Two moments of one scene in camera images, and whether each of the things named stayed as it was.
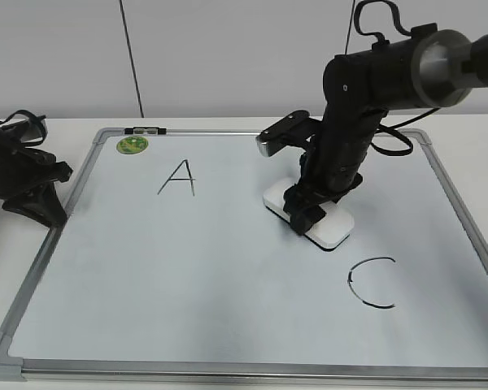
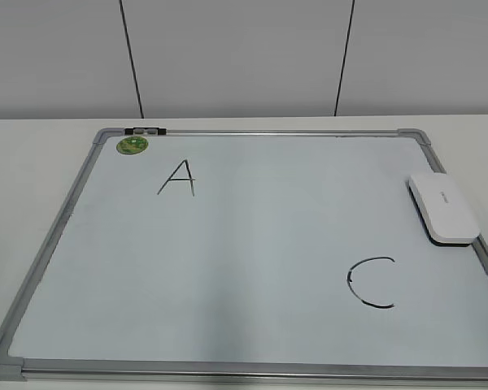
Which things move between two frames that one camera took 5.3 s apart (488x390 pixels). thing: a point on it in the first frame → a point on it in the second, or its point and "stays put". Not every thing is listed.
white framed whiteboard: (169, 267) stays put
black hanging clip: (145, 131) stays put
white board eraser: (334, 227) → (442, 210)
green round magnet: (132, 145) stays put
